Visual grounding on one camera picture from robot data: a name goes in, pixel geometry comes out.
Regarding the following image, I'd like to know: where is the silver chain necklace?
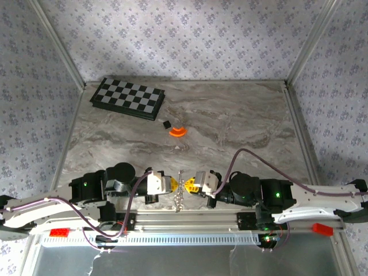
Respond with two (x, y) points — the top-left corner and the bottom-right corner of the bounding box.
(173, 169), (187, 213)

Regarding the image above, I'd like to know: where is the orange curved plastic piece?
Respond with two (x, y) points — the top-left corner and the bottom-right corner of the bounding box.
(168, 126), (188, 138)

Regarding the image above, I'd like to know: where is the controller board with lights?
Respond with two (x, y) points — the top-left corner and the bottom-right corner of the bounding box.
(260, 234), (281, 248)

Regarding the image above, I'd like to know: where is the grey metal sheet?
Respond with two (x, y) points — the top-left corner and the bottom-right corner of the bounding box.
(31, 244), (343, 276)

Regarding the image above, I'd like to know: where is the folding black white chessboard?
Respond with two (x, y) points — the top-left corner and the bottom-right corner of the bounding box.
(89, 76), (166, 121)

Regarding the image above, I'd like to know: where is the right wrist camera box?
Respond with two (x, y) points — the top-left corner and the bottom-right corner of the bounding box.
(194, 169), (223, 199)

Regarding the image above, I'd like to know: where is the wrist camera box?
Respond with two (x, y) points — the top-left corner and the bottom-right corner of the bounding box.
(145, 170), (173, 196)
(194, 169), (223, 199)

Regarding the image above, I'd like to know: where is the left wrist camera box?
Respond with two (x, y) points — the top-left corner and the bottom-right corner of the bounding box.
(145, 170), (173, 196)

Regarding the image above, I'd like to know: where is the aluminium mounting rail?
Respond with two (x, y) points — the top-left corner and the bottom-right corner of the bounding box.
(30, 209), (344, 234)

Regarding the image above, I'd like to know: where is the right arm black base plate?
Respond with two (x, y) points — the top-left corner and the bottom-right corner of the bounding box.
(236, 212), (289, 231)

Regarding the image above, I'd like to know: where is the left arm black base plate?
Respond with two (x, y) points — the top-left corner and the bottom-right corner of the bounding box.
(83, 213), (136, 231)

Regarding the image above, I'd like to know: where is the white slotted cable duct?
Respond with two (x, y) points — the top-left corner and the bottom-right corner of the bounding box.
(40, 233), (262, 247)

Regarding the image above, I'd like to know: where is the aluminium table edge rail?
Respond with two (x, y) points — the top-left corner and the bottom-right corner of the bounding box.
(283, 82), (325, 187)
(51, 85), (87, 190)

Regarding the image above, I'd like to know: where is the aluminium frame post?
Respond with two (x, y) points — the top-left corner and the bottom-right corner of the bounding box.
(285, 0), (343, 87)
(28, 0), (87, 89)

